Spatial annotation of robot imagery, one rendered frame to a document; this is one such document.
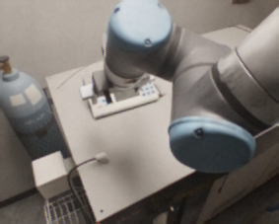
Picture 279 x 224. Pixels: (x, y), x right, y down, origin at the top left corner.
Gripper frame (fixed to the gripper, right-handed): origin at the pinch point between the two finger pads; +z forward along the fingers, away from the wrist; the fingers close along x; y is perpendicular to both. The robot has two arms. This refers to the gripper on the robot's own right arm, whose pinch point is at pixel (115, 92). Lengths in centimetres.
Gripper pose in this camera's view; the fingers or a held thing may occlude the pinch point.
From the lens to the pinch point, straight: 62.4
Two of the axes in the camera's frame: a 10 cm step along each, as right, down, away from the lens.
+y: 3.3, 9.3, -1.5
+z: -2.1, 2.2, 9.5
